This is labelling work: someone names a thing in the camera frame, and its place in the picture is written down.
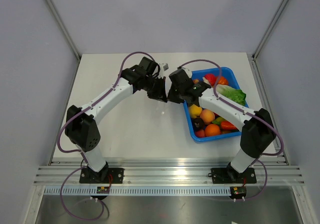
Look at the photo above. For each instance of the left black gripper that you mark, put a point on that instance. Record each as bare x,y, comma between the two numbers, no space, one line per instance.
160,95

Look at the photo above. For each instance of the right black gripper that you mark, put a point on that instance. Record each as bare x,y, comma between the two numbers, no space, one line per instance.
171,97

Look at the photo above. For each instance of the clear zip top bag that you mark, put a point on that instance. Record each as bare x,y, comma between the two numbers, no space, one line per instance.
162,107

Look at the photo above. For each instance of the black eggplant toy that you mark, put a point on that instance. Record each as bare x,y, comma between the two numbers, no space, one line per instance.
198,124

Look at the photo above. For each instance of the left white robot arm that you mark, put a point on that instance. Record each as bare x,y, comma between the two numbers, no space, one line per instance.
82,122

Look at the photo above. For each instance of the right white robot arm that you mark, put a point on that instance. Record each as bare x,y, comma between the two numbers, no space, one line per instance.
255,126

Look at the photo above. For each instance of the red strawberry toy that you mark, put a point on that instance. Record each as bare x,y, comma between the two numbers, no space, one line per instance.
210,78

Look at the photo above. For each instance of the small pink peach toy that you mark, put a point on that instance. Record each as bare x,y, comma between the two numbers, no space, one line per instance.
200,133

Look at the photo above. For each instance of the orange persimmon toy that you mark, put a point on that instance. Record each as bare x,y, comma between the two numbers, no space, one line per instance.
223,81

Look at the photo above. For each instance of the orange fruit toy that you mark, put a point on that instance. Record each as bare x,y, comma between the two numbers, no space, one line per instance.
212,130

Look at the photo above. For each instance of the red carrot toy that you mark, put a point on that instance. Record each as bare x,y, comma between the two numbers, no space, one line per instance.
226,125

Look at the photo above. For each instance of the blue plastic bin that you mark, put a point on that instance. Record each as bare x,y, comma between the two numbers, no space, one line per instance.
232,81

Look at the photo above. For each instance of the green cabbage toy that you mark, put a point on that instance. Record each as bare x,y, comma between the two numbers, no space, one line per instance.
236,95

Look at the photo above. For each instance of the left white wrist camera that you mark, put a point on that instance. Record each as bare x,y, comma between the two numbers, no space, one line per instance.
163,67

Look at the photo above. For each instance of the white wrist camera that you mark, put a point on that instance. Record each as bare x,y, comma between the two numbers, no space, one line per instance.
187,71
163,67

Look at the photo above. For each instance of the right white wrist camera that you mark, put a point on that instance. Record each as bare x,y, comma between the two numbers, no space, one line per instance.
187,71

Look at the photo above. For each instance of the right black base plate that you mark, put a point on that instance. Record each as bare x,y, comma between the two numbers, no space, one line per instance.
223,175

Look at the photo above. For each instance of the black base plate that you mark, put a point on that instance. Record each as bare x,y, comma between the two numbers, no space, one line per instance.
116,175
223,175

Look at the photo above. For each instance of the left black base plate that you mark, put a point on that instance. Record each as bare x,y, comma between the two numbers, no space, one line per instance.
116,175

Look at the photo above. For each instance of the white slotted cable duct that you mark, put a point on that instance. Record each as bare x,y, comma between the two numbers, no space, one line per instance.
138,191

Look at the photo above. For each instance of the aluminium mounting rail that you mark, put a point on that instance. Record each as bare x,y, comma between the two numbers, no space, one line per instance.
173,171

